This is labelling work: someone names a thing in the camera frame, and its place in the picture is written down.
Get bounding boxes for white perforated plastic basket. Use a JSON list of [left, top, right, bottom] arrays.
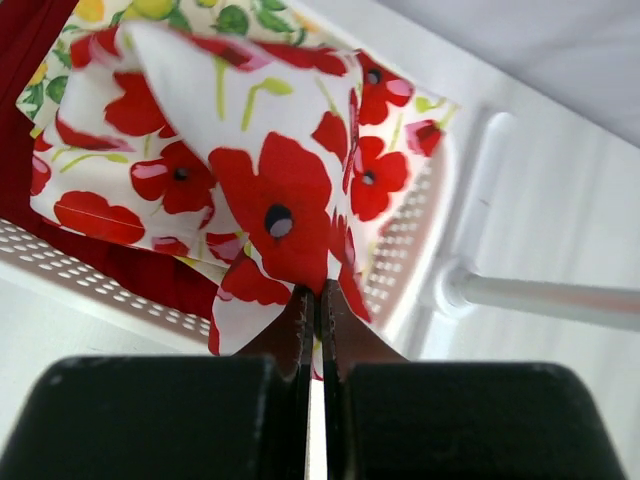
[[30, 78, 456, 353]]

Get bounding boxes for red folded cloth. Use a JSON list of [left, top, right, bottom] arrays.
[[1, 1, 218, 318]]

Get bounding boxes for lemon print folded cloth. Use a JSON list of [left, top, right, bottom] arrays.
[[15, 0, 336, 136]]

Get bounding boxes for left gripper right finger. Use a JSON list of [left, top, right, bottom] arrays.
[[320, 281, 625, 479]]

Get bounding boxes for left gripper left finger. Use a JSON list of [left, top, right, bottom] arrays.
[[1, 288, 315, 479]]

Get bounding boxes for red poppy floral skirt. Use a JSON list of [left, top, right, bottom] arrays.
[[30, 21, 456, 355]]

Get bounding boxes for white clothes rack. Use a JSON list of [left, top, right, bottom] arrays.
[[405, 107, 639, 360]]

